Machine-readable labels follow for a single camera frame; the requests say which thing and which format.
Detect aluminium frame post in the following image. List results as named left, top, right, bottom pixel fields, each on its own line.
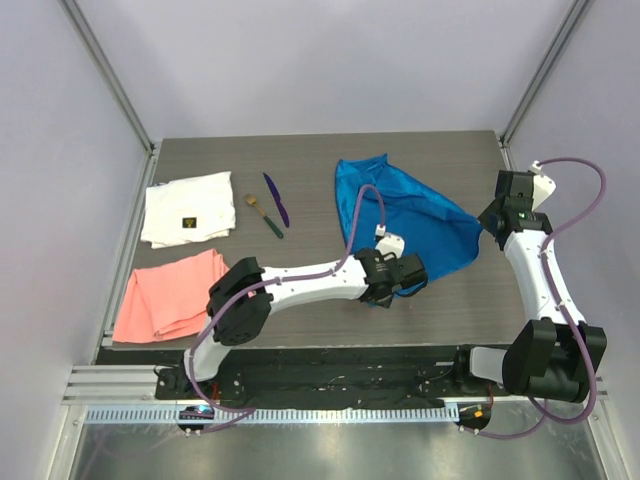
left=59, top=0, right=154, bottom=154
left=498, top=0, right=593, bottom=148

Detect pink folded cloth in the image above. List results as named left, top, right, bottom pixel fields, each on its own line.
left=112, top=249, right=229, bottom=344

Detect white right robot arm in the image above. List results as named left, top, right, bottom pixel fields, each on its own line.
left=451, top=168, right=607, bottom=403

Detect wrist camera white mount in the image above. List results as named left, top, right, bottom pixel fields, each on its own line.
left=528, top=161, right=556, bottom=210
left=375, top=224, right=405, bottom=257

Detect purple plastic knife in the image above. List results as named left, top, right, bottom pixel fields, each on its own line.
left=263, top=173, right=290, bottom=228

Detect slotted cable duct rail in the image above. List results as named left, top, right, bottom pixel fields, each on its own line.
left=84, top=404, right=459, bottom=425

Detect blue cloth napkin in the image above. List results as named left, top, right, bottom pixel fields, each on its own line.
left=335, top=154, right=482, bottom=281

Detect horizontal aluminium frame rail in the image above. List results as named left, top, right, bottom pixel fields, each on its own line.
left=62, top=358, right=612, bottom=406

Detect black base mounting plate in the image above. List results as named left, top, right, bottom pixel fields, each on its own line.
left=97, top=344, right=511, bottom=401

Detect left aluminium frame post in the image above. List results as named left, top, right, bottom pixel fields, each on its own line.
left=59, top=0, right=154, bottom=154

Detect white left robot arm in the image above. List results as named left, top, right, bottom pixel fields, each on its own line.
left=177, top=248, right=428, bottom=399

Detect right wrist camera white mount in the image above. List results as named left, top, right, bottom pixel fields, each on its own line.
left=528, top=161, right=556, bottom=210

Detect white folded cloth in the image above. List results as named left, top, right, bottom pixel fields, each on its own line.
left=140, top=171, right=236, bottom=249

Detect right aluminium frame post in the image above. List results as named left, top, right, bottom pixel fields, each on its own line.
left=498, top=0, right=593, bottom=148

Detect green handled gold fork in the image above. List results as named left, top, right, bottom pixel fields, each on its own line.
left=244, top=194, right=284, bottom=239

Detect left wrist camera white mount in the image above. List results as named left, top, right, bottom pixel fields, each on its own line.
left=375, top=224, right=405, bottom=257

